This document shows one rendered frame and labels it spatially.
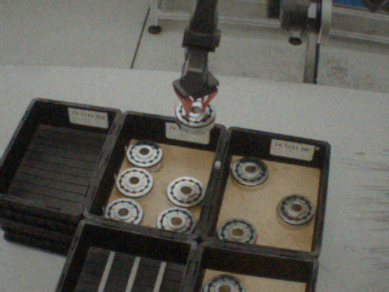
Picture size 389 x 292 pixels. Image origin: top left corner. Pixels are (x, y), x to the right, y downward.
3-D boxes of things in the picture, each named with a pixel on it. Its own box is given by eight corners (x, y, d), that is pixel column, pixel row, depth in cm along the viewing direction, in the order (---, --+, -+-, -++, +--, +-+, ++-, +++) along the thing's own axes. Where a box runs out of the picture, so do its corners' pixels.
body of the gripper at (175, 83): (220, 88, 158) (220, 65, 153) (184, 102, 155) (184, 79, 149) (206, 73, 162) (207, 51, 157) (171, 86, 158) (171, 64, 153)
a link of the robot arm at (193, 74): (222, 27, 146) (186, 21, 145) (219, 56, 138) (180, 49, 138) (214, 64, 154) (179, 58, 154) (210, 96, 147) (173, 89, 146)
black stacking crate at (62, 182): (38, 124, 193) (33, 98, 185) (125, 138, 190) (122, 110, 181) (-6, 220, 167) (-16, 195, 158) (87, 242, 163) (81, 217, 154)
